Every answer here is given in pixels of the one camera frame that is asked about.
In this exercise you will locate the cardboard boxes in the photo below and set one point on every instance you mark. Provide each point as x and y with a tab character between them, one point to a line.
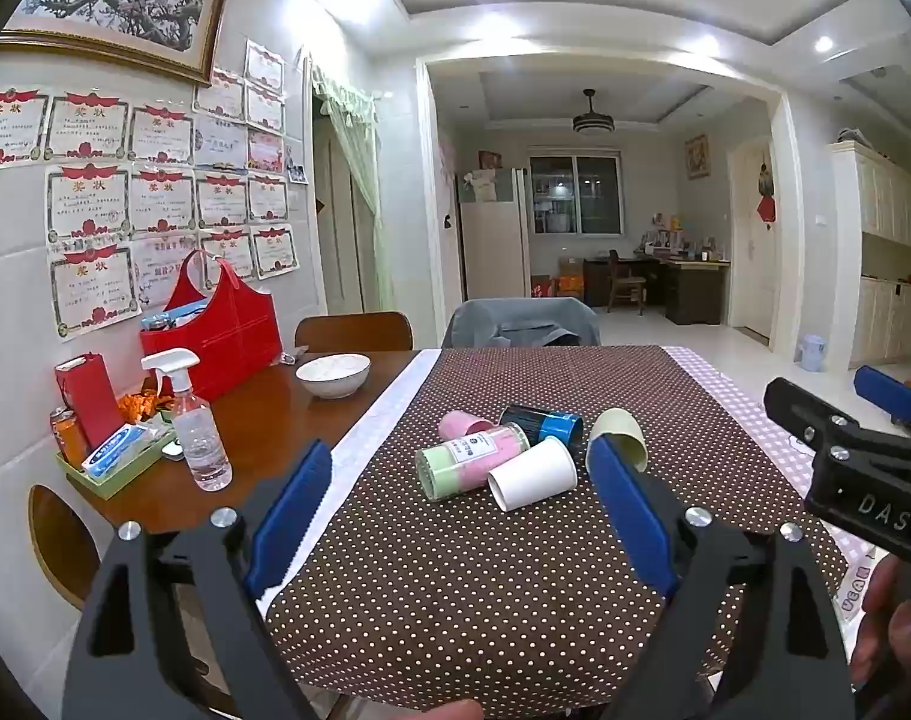
564	281

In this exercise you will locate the red door ornament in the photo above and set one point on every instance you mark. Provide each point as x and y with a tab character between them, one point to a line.
765	195

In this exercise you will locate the dark blue cup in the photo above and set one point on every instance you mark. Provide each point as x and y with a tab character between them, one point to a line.
541	424

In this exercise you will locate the dark wooden desk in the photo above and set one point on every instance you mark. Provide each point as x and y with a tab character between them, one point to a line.
687	281

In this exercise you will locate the wooden desk chair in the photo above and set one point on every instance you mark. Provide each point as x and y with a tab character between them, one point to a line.
624	281

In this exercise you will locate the person's right hand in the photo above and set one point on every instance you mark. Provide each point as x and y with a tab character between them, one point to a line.
894	626

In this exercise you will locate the orange drink can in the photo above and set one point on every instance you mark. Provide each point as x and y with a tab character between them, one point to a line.
67	435

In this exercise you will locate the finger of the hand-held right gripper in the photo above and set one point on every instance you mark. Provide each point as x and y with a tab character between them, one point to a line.
886	394
804	405

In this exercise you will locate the group of award certificates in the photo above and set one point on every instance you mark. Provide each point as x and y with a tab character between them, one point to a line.
125	195

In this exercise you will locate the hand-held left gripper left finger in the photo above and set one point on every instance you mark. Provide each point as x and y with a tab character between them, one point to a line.
290	517

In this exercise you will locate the red gift box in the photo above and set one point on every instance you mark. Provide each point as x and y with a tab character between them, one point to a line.
88	397

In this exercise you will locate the green plastic tray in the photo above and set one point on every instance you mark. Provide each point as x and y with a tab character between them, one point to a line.
118	472

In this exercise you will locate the pink plastic cup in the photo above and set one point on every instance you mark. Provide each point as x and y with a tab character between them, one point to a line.
463	425

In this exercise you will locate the ceiling fan lamp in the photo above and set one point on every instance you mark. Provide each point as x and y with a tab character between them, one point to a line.
594	118

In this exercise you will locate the person's left hand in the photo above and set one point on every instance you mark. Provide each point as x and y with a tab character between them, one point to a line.
440	710

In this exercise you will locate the white paper cup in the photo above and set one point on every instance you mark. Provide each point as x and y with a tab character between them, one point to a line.
534	474

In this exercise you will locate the window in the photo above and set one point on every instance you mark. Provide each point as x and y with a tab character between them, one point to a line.
575	195

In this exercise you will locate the white refrigerator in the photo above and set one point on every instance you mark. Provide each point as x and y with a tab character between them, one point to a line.
493	236

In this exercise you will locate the grey jacket on chair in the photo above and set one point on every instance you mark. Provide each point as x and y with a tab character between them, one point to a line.
523	322

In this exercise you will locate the white wall cabinet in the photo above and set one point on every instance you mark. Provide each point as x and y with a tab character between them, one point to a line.
886	255

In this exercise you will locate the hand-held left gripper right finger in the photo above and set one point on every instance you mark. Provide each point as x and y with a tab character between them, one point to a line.
635	517

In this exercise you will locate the cream plastic cup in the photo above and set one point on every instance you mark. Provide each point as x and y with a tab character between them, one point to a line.
621	431

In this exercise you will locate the white door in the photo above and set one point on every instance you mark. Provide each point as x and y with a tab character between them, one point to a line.
751	240

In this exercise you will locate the framed plum blossom painting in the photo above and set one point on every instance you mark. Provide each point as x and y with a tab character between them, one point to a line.
118	4

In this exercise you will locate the red leather tote bag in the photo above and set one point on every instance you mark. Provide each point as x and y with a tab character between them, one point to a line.
215	337

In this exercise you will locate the orange snack packets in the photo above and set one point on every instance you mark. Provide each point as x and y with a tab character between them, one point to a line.
139	409

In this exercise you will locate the green lace door curtain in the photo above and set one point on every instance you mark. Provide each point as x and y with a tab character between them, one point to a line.
346	142

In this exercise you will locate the blue tissue packet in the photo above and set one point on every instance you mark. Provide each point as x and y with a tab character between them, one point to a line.
119	446

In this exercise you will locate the brown polka dot tablecloth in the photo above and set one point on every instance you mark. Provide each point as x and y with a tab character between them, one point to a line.
463	600

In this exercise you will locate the clear spray bottle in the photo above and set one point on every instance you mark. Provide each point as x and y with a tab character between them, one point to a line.
196	435

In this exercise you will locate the white lace table runner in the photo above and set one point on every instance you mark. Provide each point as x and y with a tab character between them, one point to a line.
384	409

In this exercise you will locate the white ceramic bowl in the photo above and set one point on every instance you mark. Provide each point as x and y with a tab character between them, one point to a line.
333	375

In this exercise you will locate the green and pink cup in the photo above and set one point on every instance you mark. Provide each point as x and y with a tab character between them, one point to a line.
470	461

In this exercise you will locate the pink checkered tablecloth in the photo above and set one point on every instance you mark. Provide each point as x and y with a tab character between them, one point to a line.
732	397

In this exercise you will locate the small framed picture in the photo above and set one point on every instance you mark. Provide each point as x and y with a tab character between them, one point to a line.
696	156

